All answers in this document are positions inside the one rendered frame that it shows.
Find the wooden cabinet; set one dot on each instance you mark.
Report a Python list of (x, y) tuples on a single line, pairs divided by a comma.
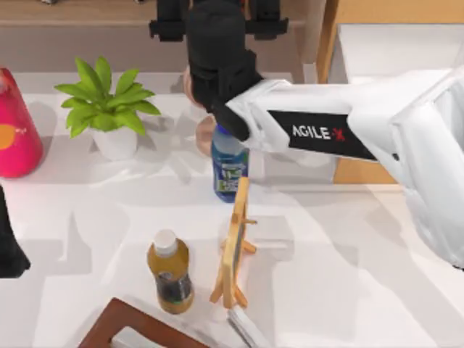
[(328, 40)]

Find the green plant in white pot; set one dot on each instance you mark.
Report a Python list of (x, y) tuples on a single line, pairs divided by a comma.
[(105, 108)]

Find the peach rounded figurine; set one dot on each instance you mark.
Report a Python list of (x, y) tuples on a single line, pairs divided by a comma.
[(203, 134)]

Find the blue bottle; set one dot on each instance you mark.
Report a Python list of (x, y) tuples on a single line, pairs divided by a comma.
[(229, 170)]

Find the pink cone-shaped bottle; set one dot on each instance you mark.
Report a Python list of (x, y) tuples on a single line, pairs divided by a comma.
[(16, 137)]

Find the wooden framed blackboard on easel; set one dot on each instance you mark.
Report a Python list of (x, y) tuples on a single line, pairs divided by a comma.
[(233, 246)]

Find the yellow bottle with white cap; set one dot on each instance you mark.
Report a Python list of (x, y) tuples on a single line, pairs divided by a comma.
[(170, 275)]

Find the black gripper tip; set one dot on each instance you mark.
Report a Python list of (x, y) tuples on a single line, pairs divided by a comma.
[(11, 250)]

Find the brown wooden tray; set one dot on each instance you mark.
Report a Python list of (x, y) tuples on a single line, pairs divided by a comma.
[(137, 322)]

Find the white book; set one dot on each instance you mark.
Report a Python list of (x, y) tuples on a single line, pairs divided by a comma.
[(246, 328)]

